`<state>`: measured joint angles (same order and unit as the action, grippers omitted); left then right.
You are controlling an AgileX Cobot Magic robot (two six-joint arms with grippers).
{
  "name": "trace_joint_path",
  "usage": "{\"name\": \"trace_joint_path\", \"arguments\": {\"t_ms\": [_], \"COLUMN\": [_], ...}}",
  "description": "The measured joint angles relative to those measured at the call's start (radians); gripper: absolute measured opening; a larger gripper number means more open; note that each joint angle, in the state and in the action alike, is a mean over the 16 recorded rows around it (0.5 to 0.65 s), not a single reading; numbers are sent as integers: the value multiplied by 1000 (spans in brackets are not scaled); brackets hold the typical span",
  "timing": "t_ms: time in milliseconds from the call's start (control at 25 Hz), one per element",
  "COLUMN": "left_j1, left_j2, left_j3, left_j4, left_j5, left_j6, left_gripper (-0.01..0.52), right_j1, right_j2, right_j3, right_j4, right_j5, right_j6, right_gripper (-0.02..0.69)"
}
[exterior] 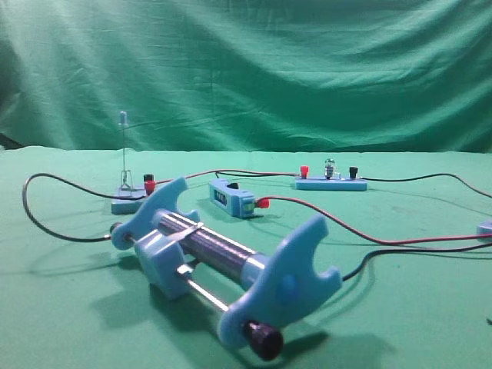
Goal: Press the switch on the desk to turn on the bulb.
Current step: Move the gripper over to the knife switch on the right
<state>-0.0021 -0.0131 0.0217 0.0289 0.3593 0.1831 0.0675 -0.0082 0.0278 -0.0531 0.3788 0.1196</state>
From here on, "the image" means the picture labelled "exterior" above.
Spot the black wire to rheostat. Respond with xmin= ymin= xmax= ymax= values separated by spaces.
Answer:
xmin=341 ymin=243 xmax=492 ymax=282

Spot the blue sliding rheostat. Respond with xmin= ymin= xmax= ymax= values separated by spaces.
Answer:
xmin=110 ymin=178 xmax=342 ymax=361

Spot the red wire from battery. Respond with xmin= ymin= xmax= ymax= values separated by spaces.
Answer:
xmin=256 ymin=195 xmax=492 ymax=246

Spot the blue battery holder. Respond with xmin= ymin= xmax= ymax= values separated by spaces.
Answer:
xmin=208 ymin=178 xmax=255 ymax=218

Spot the blue bulb holder board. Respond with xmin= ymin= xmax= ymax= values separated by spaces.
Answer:
xmin=294 ymin=165 xmax=367 ymax=191

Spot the green cloth backdrop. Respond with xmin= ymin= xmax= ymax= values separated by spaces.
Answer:
xmin=1 ymin=1 xmax=491 ymax=152

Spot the small glass light bulb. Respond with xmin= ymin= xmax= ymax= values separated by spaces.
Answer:
xmin=324 ymin=158 xmax=336 ymax=180

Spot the blue knife switch base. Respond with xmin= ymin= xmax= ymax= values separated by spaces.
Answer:
xmin=111 ymin=111 xmax=155 ymax=215

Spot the black wire left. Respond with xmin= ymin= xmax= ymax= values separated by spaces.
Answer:
xmin=22 ymin=173 xmax=149 ymax=243

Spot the red wire switch to bulb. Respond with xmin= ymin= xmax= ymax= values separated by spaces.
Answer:
xmin=155 ymin=169 xmax=301 ymax=187

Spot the black wire right of bulb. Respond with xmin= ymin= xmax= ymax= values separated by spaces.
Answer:
xmin=361 ymin=172 xmax=492 ymax=200

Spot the blue component right edge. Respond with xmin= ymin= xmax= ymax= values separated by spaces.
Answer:
xmin=477 ymin=219 xmax=492 ymax=242

